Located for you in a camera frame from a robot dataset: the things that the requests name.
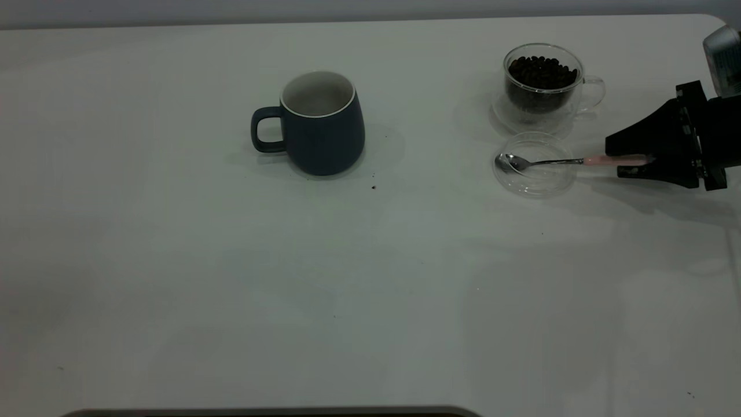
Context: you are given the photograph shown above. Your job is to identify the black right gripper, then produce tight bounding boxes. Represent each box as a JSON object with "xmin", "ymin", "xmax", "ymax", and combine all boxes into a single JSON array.
[{"xmin": 605, "ymin": 81, "xmax": 741, "ymax": 192}]

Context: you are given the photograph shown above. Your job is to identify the metal spoon with pink handle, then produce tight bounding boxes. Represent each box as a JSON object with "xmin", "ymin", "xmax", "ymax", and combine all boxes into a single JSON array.
[{"xmin": 496, "ymin": 153, "xmax": 655, "ymax": 173}]

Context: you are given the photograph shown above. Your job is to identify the dark grey ceramic mug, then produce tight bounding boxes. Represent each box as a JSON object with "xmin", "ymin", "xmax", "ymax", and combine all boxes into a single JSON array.
[{"xmin": 251, "ymin": 71, "xmax": 366, "ymax": 177}]

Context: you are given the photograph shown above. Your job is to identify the clear round glass lid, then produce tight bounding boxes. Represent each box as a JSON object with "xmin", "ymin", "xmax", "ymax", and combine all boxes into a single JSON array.
[{"xmin": 493, "ymin": 131, "xmax": 578, "ymax": 199}]

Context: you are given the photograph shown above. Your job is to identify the coffee beans in glass cup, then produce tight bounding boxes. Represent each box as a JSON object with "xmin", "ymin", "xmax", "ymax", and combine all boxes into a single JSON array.
[{"xmin": 507, "ymin": 56, "xmax": 578, "ymax": 114}]

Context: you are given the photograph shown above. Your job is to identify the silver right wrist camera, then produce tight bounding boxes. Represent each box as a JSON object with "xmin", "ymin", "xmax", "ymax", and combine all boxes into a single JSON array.
[{"xmin": 703, "ymin": 24, "xmax": 741, "ymax": 98}]

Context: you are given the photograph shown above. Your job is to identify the clear glass cup with handle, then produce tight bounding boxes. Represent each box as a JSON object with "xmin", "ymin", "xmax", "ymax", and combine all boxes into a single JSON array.
[{"xmin": 491, "ymin": 43, "xmax": 606, "ymax": 135}]

